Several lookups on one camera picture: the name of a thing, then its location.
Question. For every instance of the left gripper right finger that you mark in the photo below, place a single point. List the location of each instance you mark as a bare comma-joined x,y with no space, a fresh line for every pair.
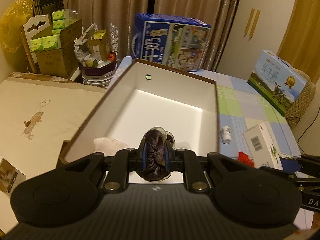
191,166

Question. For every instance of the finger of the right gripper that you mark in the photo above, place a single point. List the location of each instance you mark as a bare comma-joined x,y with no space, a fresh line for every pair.
282,174
290,165

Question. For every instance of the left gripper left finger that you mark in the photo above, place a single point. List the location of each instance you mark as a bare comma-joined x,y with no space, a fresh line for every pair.
118,168

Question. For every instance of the white medicine box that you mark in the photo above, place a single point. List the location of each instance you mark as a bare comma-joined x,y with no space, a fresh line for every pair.
262,147

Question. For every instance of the dark scrunchie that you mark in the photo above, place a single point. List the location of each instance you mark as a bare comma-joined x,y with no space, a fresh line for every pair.
155,139

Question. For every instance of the white cloth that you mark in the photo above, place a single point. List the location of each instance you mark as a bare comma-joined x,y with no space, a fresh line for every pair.
108,146

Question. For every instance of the red candy packet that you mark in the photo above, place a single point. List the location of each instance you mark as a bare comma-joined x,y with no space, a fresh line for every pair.
245,159

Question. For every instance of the person's right hand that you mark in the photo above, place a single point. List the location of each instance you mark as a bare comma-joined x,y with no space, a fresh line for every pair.
316,221

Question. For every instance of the quilted beige chair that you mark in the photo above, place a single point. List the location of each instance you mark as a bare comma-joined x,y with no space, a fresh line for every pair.
299,107

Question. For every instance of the small white pill bottle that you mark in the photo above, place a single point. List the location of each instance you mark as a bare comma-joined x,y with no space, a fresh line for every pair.
226,135

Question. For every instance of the brown cardboard storage box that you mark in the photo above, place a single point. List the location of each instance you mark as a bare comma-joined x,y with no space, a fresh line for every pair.
82,165

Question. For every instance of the checked blue green tablecloth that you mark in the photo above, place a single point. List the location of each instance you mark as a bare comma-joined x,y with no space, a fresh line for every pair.
250,109

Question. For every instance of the light blue milk carton box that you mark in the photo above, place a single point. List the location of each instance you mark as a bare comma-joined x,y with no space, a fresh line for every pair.
276,81

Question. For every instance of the small booklet on bed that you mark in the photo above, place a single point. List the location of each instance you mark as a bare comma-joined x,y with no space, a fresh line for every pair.
10,177

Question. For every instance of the dark blue milk carton box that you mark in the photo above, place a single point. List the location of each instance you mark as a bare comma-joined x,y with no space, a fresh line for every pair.
173,41

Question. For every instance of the bin with trash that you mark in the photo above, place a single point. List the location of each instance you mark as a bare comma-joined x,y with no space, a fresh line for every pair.
97,61

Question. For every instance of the cardboard box with green tissues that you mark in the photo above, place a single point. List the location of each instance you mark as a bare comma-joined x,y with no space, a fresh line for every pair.
48,41

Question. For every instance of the yellow plastic bag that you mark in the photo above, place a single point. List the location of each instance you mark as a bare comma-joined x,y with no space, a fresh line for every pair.
13,18

